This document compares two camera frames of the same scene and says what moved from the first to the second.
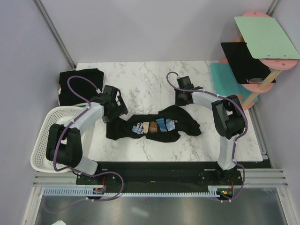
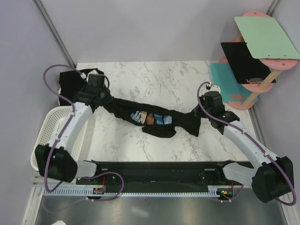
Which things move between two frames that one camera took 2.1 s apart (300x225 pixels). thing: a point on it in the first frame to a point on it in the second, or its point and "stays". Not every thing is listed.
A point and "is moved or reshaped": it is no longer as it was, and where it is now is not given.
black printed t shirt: [165, 126] is moved or reshaped
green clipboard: [266, 39] stays
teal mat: [226, 83] stays
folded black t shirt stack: [82, 87] stays
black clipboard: [248, 70] stays
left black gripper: [121, 110] to [108, 98]
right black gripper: [177, 102] to [202, 101]
